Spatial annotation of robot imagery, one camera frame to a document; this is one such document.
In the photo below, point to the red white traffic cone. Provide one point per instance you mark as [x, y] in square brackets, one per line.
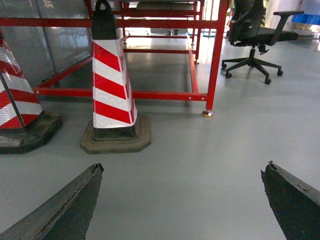
[116, 126]

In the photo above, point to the black office chair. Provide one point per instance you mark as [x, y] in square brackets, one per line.
[245, 30]

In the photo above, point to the red metal table frame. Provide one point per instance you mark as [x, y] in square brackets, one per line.
[135, 18]

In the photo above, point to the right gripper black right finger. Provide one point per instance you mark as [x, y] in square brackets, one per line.
[295, 204]

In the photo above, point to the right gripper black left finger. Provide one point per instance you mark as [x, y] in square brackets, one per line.
[66, 215]

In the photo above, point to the red white cone left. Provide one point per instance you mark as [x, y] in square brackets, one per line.
[24, 125]

